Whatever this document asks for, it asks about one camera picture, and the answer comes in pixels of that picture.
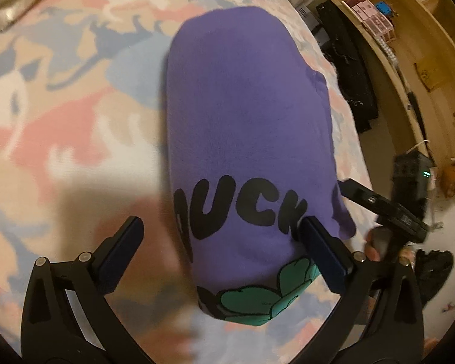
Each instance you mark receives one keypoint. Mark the pastel patterned bed blanket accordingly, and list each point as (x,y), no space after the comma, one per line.
(79,121)

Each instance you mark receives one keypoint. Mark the pink storage boxes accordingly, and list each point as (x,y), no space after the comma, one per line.
(375,24)

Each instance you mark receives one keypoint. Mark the small dark cloth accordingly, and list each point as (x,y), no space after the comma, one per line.
(434,273)

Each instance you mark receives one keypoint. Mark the black keyboard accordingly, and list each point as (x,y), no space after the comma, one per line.
(416,115)

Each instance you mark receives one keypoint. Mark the purple zip hoodie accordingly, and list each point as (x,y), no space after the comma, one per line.
(242,121)

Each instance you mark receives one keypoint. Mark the wooden desk shelf unit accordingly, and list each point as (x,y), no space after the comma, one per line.
(402,26)

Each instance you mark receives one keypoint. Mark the brown paper envelope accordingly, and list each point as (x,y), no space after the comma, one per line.
(432,72)

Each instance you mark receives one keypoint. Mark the blue toy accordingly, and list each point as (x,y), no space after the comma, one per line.
(383,9)

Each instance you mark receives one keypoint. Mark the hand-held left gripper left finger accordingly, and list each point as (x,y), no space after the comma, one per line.
(121,250)

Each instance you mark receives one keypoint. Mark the person's right hand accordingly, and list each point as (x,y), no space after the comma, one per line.
(375,244)

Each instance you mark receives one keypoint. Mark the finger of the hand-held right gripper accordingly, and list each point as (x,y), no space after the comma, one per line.
(364,197)

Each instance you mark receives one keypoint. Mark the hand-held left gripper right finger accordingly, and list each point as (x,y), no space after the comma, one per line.
(322,254)

